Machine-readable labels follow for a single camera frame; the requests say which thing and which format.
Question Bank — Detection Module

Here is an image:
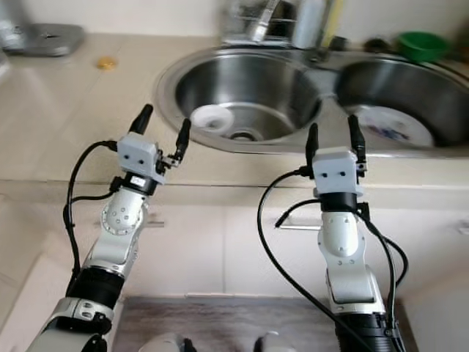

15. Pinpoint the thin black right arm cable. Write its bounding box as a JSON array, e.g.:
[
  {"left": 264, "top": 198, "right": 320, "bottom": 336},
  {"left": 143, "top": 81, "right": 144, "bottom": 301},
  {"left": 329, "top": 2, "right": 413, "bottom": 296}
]
[{"left": 363, "top": 205, "right": 410, "bottom": 345}]

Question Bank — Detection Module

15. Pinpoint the chrome flexible faucet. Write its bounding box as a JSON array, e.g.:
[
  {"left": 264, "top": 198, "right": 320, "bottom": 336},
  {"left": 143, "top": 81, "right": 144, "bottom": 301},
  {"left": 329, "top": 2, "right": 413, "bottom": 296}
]
[{"left": 248, "top": 0, "right": 332, "bottom": 65}]

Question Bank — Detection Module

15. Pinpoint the short black right arm cable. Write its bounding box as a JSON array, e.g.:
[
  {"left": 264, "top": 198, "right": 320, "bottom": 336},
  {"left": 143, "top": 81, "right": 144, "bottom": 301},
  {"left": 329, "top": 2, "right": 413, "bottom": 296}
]
[{"left": 275, "top": 199, "right": 323, "bottom": 228}]

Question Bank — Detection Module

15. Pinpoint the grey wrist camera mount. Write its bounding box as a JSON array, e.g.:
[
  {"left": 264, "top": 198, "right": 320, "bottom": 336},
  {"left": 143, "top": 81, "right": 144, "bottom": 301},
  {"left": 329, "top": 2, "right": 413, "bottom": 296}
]
[
  {"left": 117, "top": 132, "right": 160, "bottom": 191},
  {"left": 311, "top": 147, "right": 363, "bottom": 195}
]

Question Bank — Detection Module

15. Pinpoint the black sink plug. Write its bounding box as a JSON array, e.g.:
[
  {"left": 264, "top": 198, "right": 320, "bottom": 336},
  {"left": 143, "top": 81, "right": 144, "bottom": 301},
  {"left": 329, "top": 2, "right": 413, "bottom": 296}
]
[{"left": 363, "top": 38, "right": 389, "bottom": 54}]

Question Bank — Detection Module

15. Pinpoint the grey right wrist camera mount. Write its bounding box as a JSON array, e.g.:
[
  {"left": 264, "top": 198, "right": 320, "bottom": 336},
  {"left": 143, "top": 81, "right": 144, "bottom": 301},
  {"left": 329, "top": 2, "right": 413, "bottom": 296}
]
[{"left": 311, "top": 147, "right": 363, "bottom": 195}]

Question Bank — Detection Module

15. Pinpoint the grey appliance base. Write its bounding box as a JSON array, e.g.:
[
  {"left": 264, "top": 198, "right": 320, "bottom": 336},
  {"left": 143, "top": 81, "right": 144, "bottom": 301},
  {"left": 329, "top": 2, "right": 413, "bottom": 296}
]
[{"left": 0, "top": 0, "right": 85, "bottom": 57}]

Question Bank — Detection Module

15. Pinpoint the yellow bottle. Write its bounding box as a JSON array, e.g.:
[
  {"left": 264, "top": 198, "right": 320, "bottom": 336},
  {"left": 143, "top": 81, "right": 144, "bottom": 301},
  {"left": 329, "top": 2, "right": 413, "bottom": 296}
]
[{"left": 324, "top": 0, "right": 347, "bottom": 46}]

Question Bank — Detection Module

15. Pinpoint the white floral plate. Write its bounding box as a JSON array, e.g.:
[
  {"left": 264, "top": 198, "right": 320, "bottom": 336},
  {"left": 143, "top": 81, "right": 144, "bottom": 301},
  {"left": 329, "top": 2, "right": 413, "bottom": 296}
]
[{"left": 363, "top": 105, "right": 435, "bottom": 147}]

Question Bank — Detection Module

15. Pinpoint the short black left arm cable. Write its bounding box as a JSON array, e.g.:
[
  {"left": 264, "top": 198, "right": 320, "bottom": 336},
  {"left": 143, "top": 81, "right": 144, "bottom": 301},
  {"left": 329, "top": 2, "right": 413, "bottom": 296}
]
[{"left": 70, "top": 191, "right": 122, "bottom": 210}]

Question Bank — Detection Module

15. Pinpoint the small white bowl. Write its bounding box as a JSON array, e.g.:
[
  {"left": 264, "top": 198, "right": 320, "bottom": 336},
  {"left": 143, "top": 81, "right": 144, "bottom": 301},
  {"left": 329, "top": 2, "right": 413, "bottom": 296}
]
[{"left": 188, "top": 104, "right": 232, "bottom": 135}]

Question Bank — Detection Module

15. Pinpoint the long black left arm cable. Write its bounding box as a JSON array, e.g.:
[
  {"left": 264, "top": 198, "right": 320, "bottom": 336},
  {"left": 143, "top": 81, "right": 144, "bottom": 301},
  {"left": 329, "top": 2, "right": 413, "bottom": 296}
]
[{"left": 64, "top": 139, "right": 122, "bottom": 294}]

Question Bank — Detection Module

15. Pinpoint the green plastic bowl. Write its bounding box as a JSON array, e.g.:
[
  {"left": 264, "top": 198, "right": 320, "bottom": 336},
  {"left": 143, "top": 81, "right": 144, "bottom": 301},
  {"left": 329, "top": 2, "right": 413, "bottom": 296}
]
[{"left": 397, "top": 31, "right": 451, "bottom": 63}]

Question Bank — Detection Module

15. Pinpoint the grey left robot leg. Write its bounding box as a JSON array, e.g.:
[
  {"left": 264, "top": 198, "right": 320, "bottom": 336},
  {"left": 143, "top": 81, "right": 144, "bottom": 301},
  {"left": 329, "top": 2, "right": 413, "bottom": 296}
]
[{"left": 143, "top": 334, "right": 195, "bottom": 352}]

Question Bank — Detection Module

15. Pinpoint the grey robot leg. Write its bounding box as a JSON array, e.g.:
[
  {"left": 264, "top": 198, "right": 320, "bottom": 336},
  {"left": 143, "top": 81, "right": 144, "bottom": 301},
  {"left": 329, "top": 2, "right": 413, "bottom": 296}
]
[
  {"left": 253, "top": 334, "right": 290, "bottom": 352},
  {"left": 143, "top": 334, "right": 195, "bottom": 352}
]

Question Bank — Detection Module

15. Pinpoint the stainless steel double sink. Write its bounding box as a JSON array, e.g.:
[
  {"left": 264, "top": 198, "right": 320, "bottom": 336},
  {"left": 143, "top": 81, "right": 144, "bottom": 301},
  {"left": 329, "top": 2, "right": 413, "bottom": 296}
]
[{"left": 154, "top": 48, "right": 469, "bottom": 156}]

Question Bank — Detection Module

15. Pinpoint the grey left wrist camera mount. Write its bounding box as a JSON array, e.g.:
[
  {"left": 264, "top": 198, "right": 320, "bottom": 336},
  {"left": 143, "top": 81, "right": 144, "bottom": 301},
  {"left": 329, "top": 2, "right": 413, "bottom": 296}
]
[{"left": 117, "top": 132, "right": 160, "bottom": 191}]

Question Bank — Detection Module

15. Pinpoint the short black arm cable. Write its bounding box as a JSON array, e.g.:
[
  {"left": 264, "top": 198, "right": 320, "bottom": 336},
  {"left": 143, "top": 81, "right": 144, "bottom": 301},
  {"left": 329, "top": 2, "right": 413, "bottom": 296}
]
[
  {"left": 275, "top": 199, "right": 323, "bottom": 228},
  {"left": 70, "top": 191, "right": 122, "bottom": 210}
]

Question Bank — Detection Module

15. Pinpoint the wire sink caddy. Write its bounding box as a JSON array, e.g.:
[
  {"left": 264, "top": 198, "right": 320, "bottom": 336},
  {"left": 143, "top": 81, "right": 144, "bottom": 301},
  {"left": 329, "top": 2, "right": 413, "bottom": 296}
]
[{"left": 224, "top": 0, "right": 298, "bottom": 47}]

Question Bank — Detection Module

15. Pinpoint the grey right robot leg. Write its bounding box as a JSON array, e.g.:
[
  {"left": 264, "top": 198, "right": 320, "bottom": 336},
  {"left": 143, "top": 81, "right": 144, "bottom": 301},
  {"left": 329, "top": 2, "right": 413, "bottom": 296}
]
[{"left": 253, "top": 334, "right": 290, "bottom": 352}]

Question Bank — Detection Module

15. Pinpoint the white plastic bottle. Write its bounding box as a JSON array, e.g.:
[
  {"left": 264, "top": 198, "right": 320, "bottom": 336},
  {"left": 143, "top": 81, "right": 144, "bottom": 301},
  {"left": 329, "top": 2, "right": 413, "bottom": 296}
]
[{"left": 292, "top": 0, "right": 327, "bottom": 51}]

